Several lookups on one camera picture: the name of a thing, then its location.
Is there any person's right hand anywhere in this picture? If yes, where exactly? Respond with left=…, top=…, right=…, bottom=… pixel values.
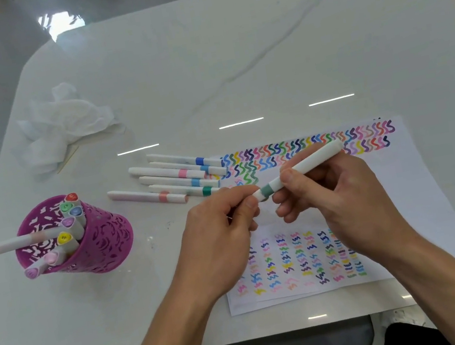
left=264, top=129, right=424, bottom=283

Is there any person's left hand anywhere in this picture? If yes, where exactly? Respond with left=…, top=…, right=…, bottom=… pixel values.
left=161, top=181, right=278, bottom=311

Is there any grey green banded white marker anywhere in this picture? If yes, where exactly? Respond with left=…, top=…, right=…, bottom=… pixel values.
left=246, top=139, right=352, bottom=203

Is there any salmon banded white marker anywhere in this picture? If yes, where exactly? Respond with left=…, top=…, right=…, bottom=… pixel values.
left=107, top=178, right=190, bottom=217

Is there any bunch of white markers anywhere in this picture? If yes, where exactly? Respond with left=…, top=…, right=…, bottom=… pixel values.
left=102, top=140, right=235, bottom=217

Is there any pink perforated pen holder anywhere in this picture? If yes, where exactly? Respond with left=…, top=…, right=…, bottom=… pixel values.
left=7, top=184, right=141, bottom=288

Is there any purple banded white marker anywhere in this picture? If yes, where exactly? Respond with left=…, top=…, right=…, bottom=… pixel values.
left=60, top=215, right=84, bottom=243

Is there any yellow banded white marker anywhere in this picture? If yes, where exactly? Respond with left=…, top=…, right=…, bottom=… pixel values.
left=55, top=230, right=81, bottom=258

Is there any light green banded white marker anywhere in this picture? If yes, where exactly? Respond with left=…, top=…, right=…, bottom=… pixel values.
left=59, top=200, right=77, bottom=218

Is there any peach banded white marker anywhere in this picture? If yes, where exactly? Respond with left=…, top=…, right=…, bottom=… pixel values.
left=0, top=225, right=65, bottom=255

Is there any person's right white shoe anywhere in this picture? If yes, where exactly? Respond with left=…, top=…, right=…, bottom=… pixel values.
left=377, top=305, right=422, bottom=333

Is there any crumpled white tissue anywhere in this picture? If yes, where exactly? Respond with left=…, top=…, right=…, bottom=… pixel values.
left=7, top=74, right=127, bottom=176

